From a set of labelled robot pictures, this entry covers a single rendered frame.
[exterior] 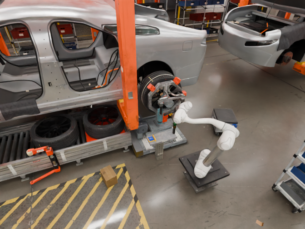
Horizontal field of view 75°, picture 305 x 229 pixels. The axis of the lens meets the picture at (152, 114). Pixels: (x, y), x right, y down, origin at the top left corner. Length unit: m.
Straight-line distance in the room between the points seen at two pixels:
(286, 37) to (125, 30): 3.43
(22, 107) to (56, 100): 0.42
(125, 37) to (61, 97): 1.35
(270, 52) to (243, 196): 2.94
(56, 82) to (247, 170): 3.05
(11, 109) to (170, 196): 2.42
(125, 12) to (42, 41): 1.12
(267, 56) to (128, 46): 3.26
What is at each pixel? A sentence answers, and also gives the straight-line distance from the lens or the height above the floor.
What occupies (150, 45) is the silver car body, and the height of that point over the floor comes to 1.55.
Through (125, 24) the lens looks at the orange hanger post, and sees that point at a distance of 2.26.
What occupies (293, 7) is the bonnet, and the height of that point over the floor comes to 1.76.
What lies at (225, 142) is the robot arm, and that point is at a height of 1.10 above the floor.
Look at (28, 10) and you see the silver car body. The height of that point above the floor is 2.03.
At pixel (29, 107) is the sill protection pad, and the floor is 0.91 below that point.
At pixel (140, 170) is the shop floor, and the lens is 3.15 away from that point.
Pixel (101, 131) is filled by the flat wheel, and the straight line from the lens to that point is 3.12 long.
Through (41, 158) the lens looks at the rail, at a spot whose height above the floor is 0.34.
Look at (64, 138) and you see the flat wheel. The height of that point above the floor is 0.49.
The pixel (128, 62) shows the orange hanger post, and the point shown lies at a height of 1.57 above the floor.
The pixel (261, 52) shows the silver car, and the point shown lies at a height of 1.04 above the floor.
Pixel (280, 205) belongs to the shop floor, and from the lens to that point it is 3.35.
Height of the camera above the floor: 2.54
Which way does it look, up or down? 38 degrees down
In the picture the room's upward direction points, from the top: 1 degrees clockwise
